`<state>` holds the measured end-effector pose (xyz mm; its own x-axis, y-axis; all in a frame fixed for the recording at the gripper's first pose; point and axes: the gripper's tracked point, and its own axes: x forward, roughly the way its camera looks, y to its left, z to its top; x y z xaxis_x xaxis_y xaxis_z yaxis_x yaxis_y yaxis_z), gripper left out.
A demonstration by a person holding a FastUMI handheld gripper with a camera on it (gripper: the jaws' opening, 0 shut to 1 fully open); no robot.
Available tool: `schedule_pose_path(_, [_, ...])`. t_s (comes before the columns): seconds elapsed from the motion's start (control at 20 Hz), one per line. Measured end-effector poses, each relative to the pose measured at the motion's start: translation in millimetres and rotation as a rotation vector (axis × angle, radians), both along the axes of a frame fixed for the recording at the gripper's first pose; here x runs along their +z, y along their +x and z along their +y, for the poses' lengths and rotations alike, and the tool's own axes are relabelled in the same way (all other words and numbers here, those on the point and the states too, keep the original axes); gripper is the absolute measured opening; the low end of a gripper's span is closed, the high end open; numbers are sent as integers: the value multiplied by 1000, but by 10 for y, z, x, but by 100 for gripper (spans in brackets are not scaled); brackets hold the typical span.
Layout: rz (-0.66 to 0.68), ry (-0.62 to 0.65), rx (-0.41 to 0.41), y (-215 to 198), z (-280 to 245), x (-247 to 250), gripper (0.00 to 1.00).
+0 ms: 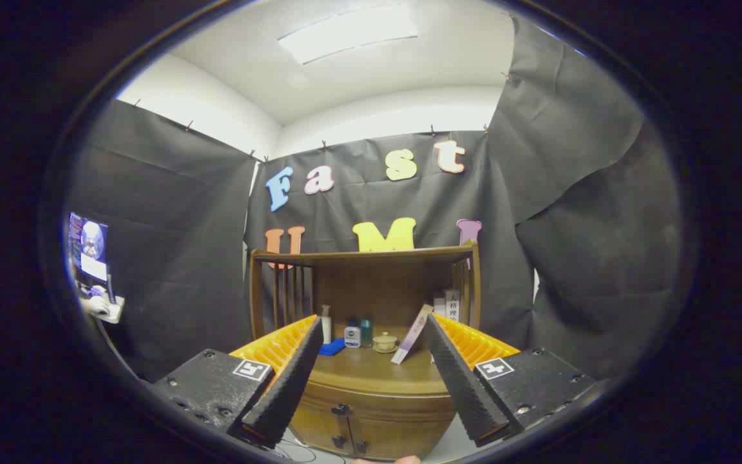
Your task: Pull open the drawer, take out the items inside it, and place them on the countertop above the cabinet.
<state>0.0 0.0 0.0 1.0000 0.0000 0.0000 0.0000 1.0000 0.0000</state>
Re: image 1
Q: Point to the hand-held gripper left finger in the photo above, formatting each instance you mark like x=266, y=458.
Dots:
x=290, y=380

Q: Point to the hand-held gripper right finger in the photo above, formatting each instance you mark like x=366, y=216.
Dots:
x=464, y=386

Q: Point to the wooden cabinet door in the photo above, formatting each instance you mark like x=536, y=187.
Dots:
x=316, y=428
x=403, y=441

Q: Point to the wooden countertop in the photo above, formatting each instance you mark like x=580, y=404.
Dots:
x=371, y=370

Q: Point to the wooden cabinet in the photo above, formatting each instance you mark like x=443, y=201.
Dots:
x=377, y=290

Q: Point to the blue folded cloth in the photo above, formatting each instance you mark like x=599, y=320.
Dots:
x=332, y=348

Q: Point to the white pump bottle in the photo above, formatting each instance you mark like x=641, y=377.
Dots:
x=326, y=328

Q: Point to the purple book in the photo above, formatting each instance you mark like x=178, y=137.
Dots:
x=413, y=335

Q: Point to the white lotion bottle blue cap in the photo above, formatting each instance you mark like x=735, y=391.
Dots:
x=352, y=336

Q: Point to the white book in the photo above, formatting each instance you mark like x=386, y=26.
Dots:
x=453, y=306

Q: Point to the blue transparent bottle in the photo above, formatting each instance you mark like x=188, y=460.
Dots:
x=366, y=332

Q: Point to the beige lidded teacup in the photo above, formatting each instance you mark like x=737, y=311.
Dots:
x=384, y=343

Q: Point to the computer monitor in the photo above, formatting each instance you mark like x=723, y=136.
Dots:
x=91, y=245

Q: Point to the ceiling light panel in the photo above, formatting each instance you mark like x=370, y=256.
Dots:
x=345, y=32

